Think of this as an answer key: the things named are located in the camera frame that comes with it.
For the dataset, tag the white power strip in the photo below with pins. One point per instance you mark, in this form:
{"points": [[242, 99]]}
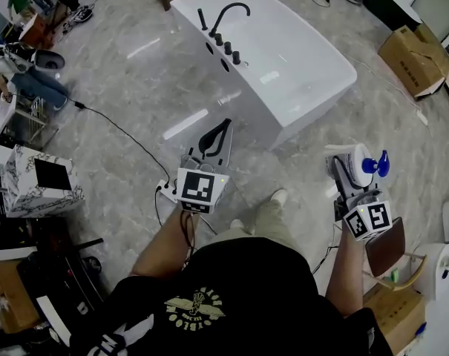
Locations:
{"points": [[166, 191]]}

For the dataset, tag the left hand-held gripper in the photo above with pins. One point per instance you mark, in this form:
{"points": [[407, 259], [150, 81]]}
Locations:
{"points": [[198, 189]]}

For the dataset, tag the black curved faucet spout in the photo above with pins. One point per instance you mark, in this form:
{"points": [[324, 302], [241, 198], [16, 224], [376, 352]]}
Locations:
{"points": [[219, 20]]}

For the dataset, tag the person's beige trousers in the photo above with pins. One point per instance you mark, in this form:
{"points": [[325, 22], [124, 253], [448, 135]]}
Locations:
{"points": [[272, 224]]}

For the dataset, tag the closed cardboard box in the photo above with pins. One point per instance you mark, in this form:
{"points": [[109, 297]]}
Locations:
{"points": [[395, 317]]}

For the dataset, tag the person's right forearm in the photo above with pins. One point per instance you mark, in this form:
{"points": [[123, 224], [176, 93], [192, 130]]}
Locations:
{"points": [[344, 273]]}

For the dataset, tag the white bathtub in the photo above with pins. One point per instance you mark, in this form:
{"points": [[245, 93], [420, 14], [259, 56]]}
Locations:
{"points": [[283, 50]]}

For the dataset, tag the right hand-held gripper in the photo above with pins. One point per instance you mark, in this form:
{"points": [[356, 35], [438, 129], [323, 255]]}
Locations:
{"points": [[369, 221]]}

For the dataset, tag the black faucet knob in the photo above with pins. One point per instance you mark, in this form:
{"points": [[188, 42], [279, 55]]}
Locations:
{"points": [[219, 39], [228, 47], [236, 57]]}

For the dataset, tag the person's black shirt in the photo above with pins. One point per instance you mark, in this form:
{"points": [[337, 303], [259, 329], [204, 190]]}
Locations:
{"points": [[228, 302]]}

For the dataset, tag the brown cardboard box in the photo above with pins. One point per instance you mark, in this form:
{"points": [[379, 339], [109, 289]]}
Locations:
{"points": [[9, 299]]}

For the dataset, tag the wooden vanity with white sink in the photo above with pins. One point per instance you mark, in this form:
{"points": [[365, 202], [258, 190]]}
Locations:
{"points": [[36, 32]]}

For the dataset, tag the person's left shoe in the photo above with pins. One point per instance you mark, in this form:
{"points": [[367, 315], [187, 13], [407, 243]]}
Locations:
{"points": [[237, 224]]}

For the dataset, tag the white sink on metal stand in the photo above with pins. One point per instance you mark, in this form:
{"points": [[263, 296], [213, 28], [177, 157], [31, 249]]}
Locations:
{"points": [[5, 113]]}

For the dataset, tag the white bottle with blue cap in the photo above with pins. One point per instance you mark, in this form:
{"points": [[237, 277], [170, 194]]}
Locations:
{"points": [[357, 161]]}

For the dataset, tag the person's right shoe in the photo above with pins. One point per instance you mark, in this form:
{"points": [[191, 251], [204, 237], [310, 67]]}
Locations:
{"points": [[278, 196]]}

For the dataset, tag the person's left forearm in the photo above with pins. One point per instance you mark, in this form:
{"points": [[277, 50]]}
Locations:
{"points": [[161, 247]]}

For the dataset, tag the person's shoe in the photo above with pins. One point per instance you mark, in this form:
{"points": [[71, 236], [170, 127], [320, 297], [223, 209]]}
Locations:
{"points": [[237, 224], [278, 196]]}

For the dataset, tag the black hand shower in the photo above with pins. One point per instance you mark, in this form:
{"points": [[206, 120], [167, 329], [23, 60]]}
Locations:
{"points": [[202, 19]]}

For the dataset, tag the marble-patterned box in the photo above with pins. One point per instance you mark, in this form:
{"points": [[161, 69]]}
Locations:
{"points": [[23, 195]]}

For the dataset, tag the open cardboard box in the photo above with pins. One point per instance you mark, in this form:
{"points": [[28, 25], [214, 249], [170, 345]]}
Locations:
{"points": [[406, 61]]}

